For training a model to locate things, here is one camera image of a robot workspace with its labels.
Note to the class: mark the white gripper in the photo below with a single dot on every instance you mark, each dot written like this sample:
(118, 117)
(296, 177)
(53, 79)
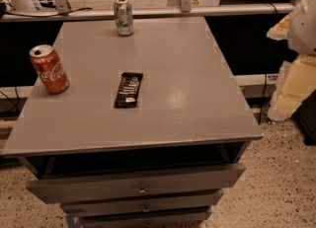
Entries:
(303, 30)

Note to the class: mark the black chocolate rxbar wrapper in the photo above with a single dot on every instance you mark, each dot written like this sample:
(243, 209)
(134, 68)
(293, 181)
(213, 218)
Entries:
(128, 90)

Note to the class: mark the middle grey drawer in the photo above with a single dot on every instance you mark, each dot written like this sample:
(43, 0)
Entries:
(143, 204)

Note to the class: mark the grey drawer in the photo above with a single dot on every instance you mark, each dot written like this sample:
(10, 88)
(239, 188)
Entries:
(143, 204)
(135, 184)
(146, 220)

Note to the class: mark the grey drawer cabinet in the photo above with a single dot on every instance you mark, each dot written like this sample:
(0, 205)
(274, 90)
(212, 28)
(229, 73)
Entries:
(190, 111)

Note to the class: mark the white green soda can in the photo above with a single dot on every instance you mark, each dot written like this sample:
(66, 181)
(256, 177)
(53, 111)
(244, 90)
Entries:
(123, 17)

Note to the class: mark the bottom grey drawer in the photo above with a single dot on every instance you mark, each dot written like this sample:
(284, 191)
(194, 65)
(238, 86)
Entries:
(146, 220)

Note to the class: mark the red coca-cola can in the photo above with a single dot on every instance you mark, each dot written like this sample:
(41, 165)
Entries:
(48, 65)

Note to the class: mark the top grey drawer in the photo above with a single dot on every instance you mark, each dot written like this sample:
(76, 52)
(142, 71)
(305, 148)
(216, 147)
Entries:
(135, 184)

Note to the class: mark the grey metal rail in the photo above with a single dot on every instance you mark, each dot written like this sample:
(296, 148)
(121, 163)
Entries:
(97, 15)

